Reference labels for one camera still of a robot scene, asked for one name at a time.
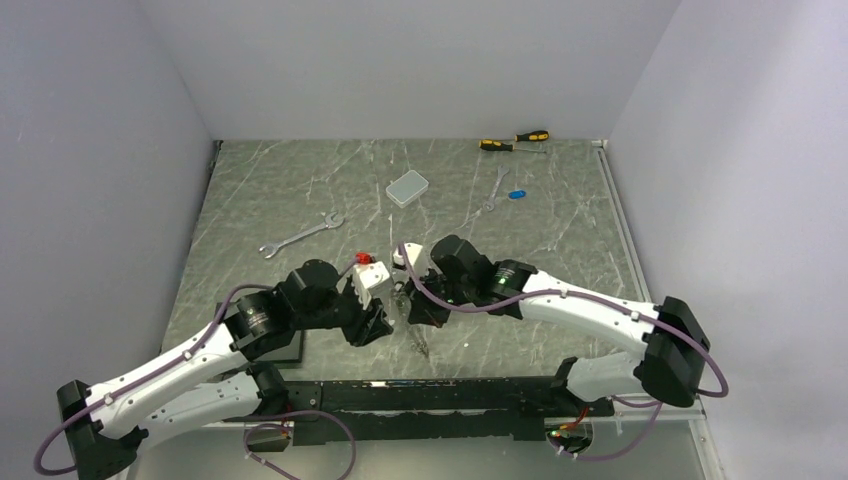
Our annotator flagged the yellow black screwdriver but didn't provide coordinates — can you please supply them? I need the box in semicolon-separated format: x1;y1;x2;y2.
479;139;546;154
514;130;550;143

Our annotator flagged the small silver wrench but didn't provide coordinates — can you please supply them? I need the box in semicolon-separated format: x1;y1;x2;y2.
483;165;510;212

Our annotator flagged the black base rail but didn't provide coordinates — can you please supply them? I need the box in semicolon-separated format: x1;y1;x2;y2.
242;376;614;446

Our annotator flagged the large silver wrench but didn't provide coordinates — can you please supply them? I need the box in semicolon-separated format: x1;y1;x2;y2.
258;211;345;259

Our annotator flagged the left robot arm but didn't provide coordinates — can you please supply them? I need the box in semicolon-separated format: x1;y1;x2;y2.
57;259;393;479

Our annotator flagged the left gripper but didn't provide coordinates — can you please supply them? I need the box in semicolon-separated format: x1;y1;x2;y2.
294;276;394;346

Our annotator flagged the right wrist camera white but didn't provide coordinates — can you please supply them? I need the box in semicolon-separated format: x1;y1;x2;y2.
392;243;428;273

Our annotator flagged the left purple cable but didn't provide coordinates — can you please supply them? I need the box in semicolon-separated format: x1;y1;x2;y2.
34;258;359;480

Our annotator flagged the clear plastic box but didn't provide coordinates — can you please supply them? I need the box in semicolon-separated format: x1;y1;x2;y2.
385;170;429;208

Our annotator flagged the upper yellow black screwdriver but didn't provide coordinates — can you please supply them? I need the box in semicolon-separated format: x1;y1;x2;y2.
514;130;550;143

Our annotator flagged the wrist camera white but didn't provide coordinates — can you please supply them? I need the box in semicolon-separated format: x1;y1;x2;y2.
352;252;394;309
392;243;428;273

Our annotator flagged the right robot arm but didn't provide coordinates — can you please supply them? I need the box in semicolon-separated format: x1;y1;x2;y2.
393;235;717;415

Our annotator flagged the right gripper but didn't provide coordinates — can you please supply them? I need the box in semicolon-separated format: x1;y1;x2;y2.
404;265;475;329

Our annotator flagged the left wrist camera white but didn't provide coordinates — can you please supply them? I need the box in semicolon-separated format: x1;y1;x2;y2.
352;252;394;309

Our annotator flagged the lower yellow black screwdriver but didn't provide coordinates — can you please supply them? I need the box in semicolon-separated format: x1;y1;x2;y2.
479;139;546;154

